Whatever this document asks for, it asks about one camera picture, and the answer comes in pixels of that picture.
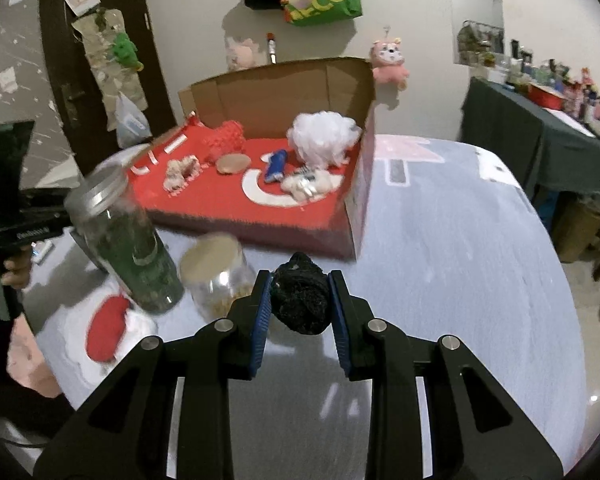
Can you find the pale pink plush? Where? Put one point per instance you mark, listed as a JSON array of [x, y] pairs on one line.
[[240, 54]]

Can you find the red and white bottle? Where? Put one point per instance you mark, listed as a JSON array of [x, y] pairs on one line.
[[272, 50]]

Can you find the person's left hand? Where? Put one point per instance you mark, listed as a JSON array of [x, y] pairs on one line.
[[17, 271]]

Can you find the cardboard box with red lining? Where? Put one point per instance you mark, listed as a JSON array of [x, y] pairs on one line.
[[280, 90]]

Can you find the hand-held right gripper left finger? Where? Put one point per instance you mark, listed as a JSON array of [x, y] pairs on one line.
[[260, 325]]

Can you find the round tan wooden disc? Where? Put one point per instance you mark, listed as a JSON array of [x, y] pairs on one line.
[[232, 163]]

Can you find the person's left forearm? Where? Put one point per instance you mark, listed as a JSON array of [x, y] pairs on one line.
[[32, 365]]

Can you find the small white device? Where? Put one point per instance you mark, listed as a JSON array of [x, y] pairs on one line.
[[42, 252]]

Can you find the red container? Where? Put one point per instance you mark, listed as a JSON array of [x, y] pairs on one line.
[[546, 96]]

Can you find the blue and white tube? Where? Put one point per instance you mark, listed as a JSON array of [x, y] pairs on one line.
[[276, 166]]

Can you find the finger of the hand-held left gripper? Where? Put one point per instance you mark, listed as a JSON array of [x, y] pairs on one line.
[[7, 160]]

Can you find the dark brown door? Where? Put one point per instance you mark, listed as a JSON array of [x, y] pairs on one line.
[[60, 60]]

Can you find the clear jar of yellow capsules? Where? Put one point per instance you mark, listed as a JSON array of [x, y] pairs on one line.
[[215, 280]]

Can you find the black mesh puff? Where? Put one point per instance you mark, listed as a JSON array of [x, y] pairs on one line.
[[300, 300]]

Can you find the pink bear plush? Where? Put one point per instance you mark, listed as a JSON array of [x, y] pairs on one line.
[[390, 62]]

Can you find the olive storage bag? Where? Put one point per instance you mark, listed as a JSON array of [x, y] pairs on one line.
[[577, 232]]

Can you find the clear plastic bag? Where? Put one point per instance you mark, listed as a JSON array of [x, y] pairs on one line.
[[132, 122]]

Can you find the beige rock-like lump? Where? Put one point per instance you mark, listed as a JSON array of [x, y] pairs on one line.
[[180, 175]]

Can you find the green tea leaf jar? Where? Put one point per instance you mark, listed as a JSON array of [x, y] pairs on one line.
[[130, 255]]

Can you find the red knitted item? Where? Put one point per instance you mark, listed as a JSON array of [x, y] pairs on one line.
[[225, 141]]

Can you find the green plush toy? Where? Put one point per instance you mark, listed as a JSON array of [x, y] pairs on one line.
[[126, 51]]

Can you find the table with dark green cloth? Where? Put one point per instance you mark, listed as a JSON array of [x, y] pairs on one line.
[[510, 130]]

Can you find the beige hanging door organizer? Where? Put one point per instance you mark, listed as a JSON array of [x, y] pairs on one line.
[[102, 85]]

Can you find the row of cosmetic bottles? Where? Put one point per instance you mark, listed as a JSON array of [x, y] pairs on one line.
[[585, 95]]

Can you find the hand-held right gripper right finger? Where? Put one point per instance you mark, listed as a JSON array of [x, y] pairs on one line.
[[338, 320]]

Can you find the white mesh bath puff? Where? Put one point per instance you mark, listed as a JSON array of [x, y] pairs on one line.
[[322, 135]]

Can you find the red and white plush heart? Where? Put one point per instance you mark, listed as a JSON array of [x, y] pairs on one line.
[[107, 327]]

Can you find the wall mirror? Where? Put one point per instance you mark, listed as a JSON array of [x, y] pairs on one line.
[[477, 15]]

